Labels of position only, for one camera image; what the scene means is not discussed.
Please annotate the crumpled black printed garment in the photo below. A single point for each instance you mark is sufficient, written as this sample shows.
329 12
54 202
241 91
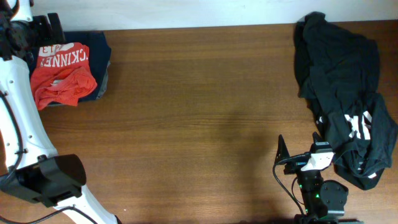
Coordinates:
338 74

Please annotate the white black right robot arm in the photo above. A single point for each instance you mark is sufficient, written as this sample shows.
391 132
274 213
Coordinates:
323 200

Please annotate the folded navy blue garment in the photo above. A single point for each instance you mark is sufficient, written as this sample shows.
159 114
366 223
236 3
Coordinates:
100 54

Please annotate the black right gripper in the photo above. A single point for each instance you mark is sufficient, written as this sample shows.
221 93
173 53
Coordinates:
295 163

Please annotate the orange red printed t-shirt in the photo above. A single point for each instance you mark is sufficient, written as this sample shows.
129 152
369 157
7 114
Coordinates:
62 75

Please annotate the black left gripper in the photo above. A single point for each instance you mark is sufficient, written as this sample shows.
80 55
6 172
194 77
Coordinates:
40 23

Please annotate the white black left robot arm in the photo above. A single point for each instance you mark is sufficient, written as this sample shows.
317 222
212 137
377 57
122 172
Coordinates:
36 172

